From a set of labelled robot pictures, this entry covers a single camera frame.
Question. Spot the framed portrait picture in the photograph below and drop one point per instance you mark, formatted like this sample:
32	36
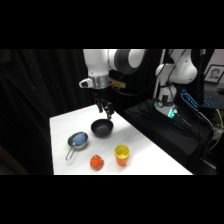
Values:
214	73

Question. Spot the blue lit keyboard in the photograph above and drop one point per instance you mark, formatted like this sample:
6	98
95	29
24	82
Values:
190	99

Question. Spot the black draped robot stand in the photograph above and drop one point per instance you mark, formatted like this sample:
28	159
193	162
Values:
166	133

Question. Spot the yellow plastic cup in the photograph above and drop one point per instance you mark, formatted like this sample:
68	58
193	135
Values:
122	151

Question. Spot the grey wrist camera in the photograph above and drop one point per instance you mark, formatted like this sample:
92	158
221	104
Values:
85	83

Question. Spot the small green light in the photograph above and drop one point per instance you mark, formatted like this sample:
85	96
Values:
171	113

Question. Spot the red patterned ball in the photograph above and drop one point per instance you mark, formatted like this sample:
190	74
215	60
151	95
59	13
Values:
96	162

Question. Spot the orange plastic cup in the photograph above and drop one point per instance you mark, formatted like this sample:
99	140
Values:
121	161

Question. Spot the blue cloth ball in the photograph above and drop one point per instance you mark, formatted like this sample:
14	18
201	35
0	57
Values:
80	138

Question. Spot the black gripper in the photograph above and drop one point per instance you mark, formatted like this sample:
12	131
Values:
101	96

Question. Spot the black curtain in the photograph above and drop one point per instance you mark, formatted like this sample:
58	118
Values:
40	100

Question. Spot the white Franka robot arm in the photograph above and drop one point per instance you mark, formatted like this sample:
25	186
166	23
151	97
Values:
96	63

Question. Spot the black bowl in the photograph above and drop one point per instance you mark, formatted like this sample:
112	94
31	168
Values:
102	128

